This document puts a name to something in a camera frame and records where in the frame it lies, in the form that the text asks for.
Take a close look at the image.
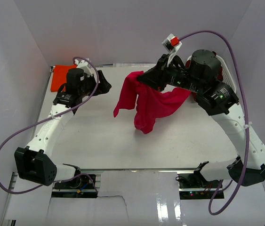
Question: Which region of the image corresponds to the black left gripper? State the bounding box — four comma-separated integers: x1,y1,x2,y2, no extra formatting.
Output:
79,70,112,97

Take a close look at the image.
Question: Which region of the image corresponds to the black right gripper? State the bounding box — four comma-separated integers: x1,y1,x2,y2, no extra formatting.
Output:
137,54,204,93

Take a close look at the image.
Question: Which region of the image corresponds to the bright red t shirt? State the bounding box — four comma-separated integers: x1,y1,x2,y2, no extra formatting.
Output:
113,71,191,134

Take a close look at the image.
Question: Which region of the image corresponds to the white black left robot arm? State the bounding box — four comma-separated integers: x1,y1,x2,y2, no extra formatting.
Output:
14,68,112,188

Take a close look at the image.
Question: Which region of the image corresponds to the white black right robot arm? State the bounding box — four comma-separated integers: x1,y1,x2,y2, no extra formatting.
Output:
137,49,265,188

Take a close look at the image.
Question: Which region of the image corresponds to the orange folded t shirt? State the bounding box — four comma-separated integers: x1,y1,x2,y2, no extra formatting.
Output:
50,65,77,92

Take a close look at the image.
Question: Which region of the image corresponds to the dark maroon t shirt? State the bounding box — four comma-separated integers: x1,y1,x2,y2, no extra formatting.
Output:
185,50,224,104

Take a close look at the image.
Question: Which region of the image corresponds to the white plastic laundry basket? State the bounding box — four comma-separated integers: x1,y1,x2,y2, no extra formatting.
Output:
185,51,237,93

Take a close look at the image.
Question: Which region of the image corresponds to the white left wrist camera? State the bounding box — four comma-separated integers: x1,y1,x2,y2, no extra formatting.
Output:
73,59,93,77

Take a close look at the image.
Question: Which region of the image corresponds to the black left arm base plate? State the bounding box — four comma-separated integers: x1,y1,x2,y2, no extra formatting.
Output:
51,174,99,199

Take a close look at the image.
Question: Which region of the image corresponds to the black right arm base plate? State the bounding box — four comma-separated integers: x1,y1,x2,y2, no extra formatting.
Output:
175,173,220,200

